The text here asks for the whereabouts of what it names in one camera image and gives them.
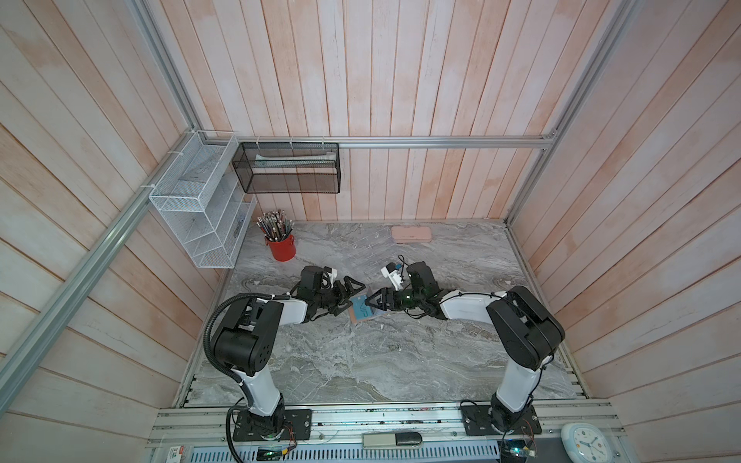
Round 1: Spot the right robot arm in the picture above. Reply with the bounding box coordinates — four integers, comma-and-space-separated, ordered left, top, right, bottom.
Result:
364, 262, 565, 434

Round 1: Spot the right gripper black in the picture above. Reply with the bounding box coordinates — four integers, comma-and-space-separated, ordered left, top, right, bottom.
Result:
365, 288, 426, 313

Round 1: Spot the grey black handheld device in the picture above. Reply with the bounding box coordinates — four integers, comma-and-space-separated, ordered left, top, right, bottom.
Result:
362, 431, 423, 449

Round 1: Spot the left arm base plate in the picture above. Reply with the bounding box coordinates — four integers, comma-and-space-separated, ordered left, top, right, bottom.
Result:
230, 409, 313, 442

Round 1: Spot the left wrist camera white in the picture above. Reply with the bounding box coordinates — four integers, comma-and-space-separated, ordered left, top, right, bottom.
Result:
321, 266, 338, 289

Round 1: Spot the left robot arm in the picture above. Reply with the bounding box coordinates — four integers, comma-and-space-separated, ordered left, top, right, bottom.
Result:
203, 265, 366, 437

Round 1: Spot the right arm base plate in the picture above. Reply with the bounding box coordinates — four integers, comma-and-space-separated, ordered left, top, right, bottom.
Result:
459, 400, 542, 436

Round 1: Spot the white wire mesh shelf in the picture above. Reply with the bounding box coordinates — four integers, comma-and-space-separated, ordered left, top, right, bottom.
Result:
150, 130, 256, 269

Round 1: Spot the red pen cup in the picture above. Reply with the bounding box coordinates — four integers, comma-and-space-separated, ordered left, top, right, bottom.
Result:
266, 233, 296, 262

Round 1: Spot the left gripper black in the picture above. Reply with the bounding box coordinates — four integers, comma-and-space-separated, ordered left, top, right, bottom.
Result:
313, 276, 366, 316

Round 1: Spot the white analog clock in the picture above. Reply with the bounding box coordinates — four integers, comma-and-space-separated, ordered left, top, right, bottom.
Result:
561, 422, 615, 463

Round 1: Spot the black mesh wall basket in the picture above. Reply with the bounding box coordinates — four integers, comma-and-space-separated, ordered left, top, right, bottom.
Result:
232, 142, 342, 194

